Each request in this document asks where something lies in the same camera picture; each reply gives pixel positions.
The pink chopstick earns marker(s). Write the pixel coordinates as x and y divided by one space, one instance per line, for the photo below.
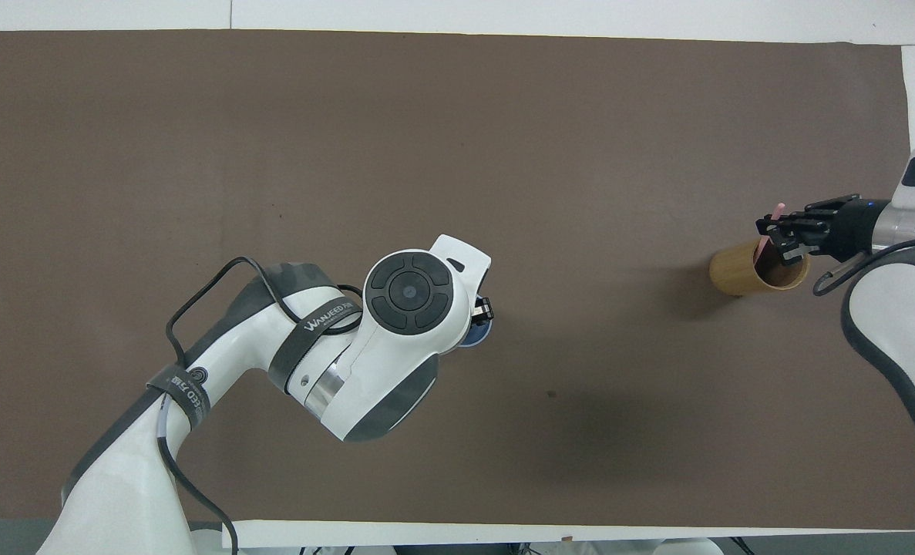
771 229

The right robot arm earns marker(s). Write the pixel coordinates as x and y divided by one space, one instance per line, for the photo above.
896 308

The bamboo cup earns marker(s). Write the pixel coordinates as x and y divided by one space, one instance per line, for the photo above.
738 270

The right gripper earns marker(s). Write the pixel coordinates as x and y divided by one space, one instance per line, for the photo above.
854 230

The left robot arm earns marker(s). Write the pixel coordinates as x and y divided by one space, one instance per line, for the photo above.
395 362

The blue cup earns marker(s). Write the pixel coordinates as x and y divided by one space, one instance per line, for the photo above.
479 333

